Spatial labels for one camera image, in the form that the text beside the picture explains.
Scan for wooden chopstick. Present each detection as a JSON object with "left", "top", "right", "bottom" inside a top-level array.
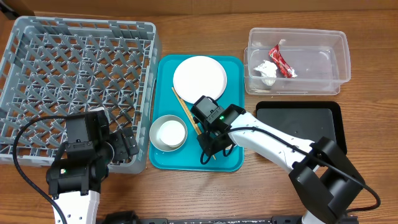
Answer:
[
  {"left": 171, "top": 86, "right": 217, "bottom": 161},
  {"left": 178, "top": 97, "right": 201, "bottom": 135}
]

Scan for white paper cup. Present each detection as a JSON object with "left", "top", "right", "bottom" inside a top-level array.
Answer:
[{"left": 158, "top": 120, "right": 186, "bottom": 147}]

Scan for grey round bowl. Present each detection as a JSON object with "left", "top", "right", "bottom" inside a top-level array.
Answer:
[{"left": 149, "top": 114, "right": 188, "bottom": 152}]

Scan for white napkin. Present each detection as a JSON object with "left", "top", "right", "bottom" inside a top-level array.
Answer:
[{"left": 254, "top": 60, "right": 278, "bottom": 86}]

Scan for red snack wrapper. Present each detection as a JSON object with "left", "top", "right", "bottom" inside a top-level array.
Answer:
[{"left": 269, "top": 44, "right": 297, "bottom": 78}]

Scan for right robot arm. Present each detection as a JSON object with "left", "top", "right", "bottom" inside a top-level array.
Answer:
[{"left": 191, "top": 105, "right": 364, "bottom": 223}]

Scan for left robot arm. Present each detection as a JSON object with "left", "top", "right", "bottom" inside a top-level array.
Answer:
[{"left": 46, "top": 107, "right": 139, "bottom": 223}]

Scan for large white plate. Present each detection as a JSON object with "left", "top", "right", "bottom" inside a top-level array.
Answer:
[{"left": 173, "top": 56, "right": 228, "bottom": 103}]

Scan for black plastic tray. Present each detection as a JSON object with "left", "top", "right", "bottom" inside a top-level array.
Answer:
[{"left": 256, "top": 101, "right": 347, "bottom": 152}]

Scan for grey plastic dish rack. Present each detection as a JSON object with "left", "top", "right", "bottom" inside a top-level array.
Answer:
[{"left": 1, "top": 16, "right": 161, "bottom": 174}]

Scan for clear plastic bin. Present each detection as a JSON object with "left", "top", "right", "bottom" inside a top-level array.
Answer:
[{"left": 244, "top": 27, "right": 351, "bottom": 95}]

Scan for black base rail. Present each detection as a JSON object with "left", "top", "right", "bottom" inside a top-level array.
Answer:
[{"left": 96, "top": 210, "right": 360, "bottom": 224}]

